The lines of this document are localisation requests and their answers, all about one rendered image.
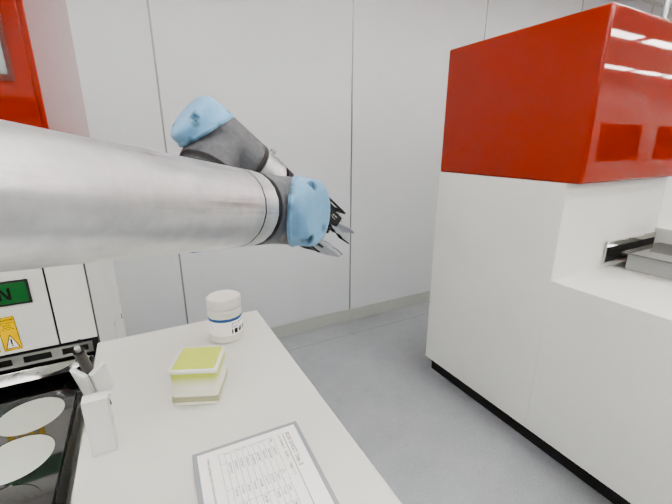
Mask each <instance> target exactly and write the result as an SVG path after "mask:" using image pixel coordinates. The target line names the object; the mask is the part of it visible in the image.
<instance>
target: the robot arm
mask: <svg viewBox="0 0 672 504"><path fill-rule="evenodd" d="M170 134H171V137H172V139H173V140H174V141H175V142H177V143H178V146H179V147H183V149H182V150H181V152H180V155H179V156H178V155H173V154H168V153H163V152H158V151H154V150H149V149H144V148H139V147H134V146H129V145H124V144H119V143H114V142H109V141H104V140H99V139H95V138H90V137H85V136H80V135H75V134H70V133H65V132H60V131H55V130H50V129H45V128H40V127H36V126H31V125H26V124H21V123H16V122H11V121H6V120H1V119H0V272H8V271H17V270H27V269H36V268H46V267H55V266H65V265H74V264H84V263H93V262H103V261H112V260H122V259H131V258H141V257H150V256H160V255H169V254H179V253H197V252H200V251H207V250H217V249H227V248H236V247H246V246H254V245H264V244H286V245H289V246H290V247H295V246H300V247H302V248H305V249H309V250H313V251H316V252H318V253H321V254H325V255H329V256H336V257H339V256H342V253H341V252H340V251H339V250H338V249H336V248H334V247H332V246H331V245H330V243H328V242H326V241H324V240H323V238H324V235H325V234H326V233H327V234H328V233H329V231H330V230H331V231H332V232H334V233H336V235H337V236H338V238H340V239H341V240H343V241H344V242H346V243H348V244H349V243H350V239H349V234H348V233H355V232H354V230H353V229H351V228H350V227H348V226H346V225H344V224H343V222H342V220H341V219H342V217H341V216H339V213H342V214H346V212H344V211H343V210H342V209H341V208H340V207H339V206H338V205H337V204H336V203H335V202H334V201H333V200H332V199H331V198H330V197H329V194H328V191H327V189H326V187H325V186H324V184H323V183H322V182H321V181H319V180H318V179H314V178H305V177H300V176H299V175H294V174H293V173H292V172H291V171H290V170H289V169H288V168H287V167H286V165H285V164H284V163H283V162H282V161H281V160H280V159H279V158H277V157H276V156H275V154H276V151H275V150H274V149H270V150H269V149H268V148H267V147H266V146H265V145H264V144H263V143H262V142H261V141H260V140H259V139H257V138H256V137H255V136H254V135H253V134H252V133H251V132H250V131H249V130H248V129H247V128H246V127H245V126H244V125H242V124H241V123H240V122H239V121H238V120H237V119H236V118H235V117H234V114H233V113H230V112H229V111H228V110H227V109H226V108H225V107H223V106H222V105H221V104H220V103H218V102H217V101H215V100H214V99H213V98H212V97H210V96H207V95H203V96H199V97H197V98H195V99H194V100H192V101H191V102H190V103H189V104H188V105H187V106H186V107H185V108H184V109H183V110H182V111H181V113H180V114H179V115H178V117H177V118H176V120H175V121H174V123H173V125H172V129H171V131H170ZM331 202H332V203H333V204H334V205H335V206H336V207H334V206H333V205H332V203H331Z"/></svg>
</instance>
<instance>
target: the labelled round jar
mask: <svg viewBox="0 0 672 504"><path fill-rule="evenodd" d="M206 305H207V314H208V325H209V333H210V339H211V340H212V341H214V342H216V343H230V342H233V341H236V340H238V339H239V338H240V337H241V336H242V335H243V321H242V310H241V297H240V293H239V292H237V291H235V290H220V291H215V292H213V293H210V294H209V295H208V296H207V297H206Z"/></svg>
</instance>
